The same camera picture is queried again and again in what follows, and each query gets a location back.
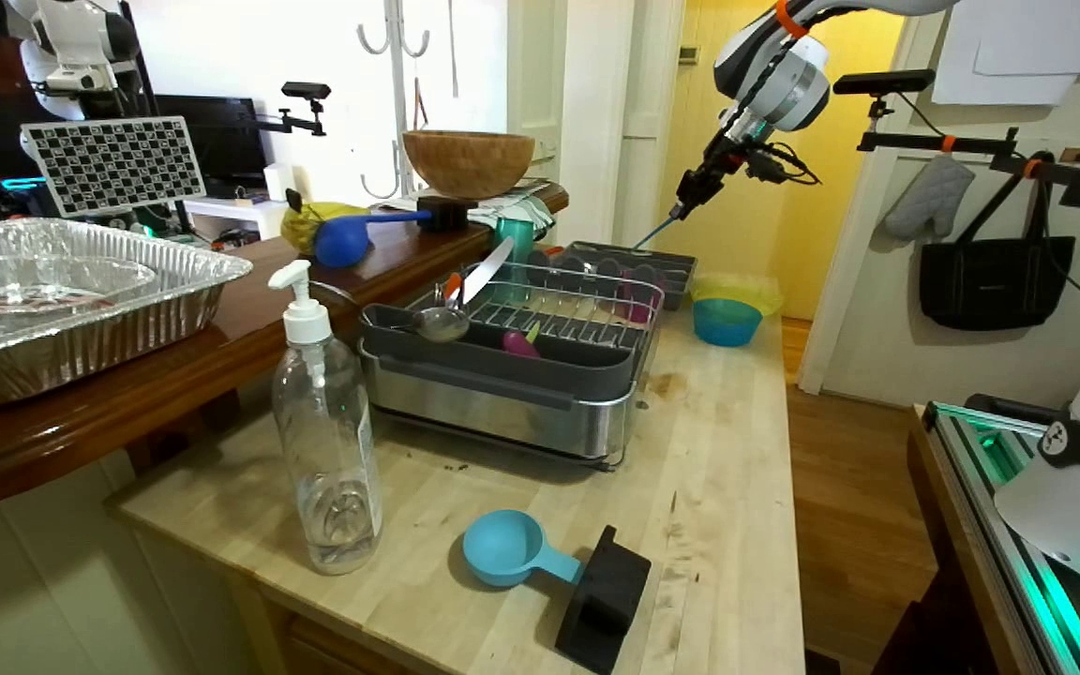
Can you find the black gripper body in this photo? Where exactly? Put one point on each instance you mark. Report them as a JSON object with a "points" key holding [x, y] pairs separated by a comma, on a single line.
{"points": [[720, 155]]}

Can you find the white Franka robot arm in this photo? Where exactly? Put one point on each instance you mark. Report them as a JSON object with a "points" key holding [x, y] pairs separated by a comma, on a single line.
{"points": [[787, 76]]}

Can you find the gray utensil organizer tray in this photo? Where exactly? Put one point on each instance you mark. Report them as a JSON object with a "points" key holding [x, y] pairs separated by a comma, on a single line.
{"points": [[633, 263]]}

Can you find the dark gray utensil caddy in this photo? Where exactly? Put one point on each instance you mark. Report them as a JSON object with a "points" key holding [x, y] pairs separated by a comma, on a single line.
{"points": [[591, 369]]}

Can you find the pink plastic utensil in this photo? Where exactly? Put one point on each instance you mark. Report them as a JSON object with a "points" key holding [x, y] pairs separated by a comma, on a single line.
{"points": [[517, 344]]}

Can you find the steel and gray dish rack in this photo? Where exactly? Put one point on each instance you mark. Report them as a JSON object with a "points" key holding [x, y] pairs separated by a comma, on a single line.
{"points": [[503, 413]]}

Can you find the blue plastic bowl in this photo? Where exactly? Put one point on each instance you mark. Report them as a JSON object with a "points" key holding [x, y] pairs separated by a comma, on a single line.
{"points": [[730, 323]]}

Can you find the teal plastic cup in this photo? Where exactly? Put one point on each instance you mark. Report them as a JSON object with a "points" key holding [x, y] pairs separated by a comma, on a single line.
{"points": [[516, 236]]}

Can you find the gray oven mitt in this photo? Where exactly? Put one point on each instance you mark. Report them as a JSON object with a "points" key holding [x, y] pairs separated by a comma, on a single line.
{"points": [[928, 191]]}

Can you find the large wooden bowl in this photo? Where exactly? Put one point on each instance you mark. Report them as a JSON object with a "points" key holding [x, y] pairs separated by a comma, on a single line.
{"points": [[471, 164]]}

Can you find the metal scoop with orange band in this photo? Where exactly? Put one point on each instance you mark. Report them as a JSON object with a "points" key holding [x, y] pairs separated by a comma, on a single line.
{"points": [[443, 323]]}

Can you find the black hanging bag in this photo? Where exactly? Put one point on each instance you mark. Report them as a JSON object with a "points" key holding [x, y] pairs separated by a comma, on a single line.
{"points": [[993, 284]]}

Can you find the white coat hooks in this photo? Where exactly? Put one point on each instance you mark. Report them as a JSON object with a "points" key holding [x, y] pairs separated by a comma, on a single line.
{"points": [[390, 44]]}

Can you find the yellow plastic item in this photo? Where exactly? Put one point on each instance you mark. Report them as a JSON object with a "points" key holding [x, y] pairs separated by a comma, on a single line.
{"points": [[300, 228]]}

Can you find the blue measuring scoop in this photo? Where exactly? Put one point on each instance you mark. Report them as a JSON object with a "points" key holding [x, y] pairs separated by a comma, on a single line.
{"points": [[503, 549]]}

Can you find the black plastic block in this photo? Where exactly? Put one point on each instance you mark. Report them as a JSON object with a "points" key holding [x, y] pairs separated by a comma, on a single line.
{"points": [[601, 601]]}

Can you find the robot stand with green light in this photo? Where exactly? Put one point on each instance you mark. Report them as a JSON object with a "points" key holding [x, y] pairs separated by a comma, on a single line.
{"points": [[1001, 549]]}

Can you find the light wood kitchen cart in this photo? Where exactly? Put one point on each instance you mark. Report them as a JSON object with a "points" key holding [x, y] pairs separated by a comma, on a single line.
{"points": [[317, 638]]}

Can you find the white perforated board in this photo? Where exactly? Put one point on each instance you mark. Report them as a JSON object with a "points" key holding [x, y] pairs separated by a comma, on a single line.
{"points": [[113, 164]]}

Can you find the aluminium foil tray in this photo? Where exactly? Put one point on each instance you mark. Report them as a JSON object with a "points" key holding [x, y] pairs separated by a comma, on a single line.
{"points": [[65, 311]]}

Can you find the white equipment on stand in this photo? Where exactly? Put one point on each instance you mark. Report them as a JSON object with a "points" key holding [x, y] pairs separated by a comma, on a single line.
{"points": [[73, 44]]}

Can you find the brown wooden table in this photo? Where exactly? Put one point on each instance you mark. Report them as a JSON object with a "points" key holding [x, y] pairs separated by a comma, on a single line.
{"points": [[65, 435]]}

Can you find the black bar camera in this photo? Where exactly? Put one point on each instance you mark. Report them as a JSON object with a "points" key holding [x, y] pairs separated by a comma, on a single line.
{"points": [[883, 85]]}

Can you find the black mount bar orange clamps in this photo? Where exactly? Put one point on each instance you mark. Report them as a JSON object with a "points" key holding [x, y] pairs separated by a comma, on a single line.
{"points": [[990, 149]]}

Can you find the white wall papers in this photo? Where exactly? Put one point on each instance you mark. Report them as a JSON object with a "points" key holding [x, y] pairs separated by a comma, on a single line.
{"points": [[1041, 44]]}

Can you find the black camera on stand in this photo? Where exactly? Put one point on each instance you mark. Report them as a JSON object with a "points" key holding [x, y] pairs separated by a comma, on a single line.
{"points": [[303, 93]]}

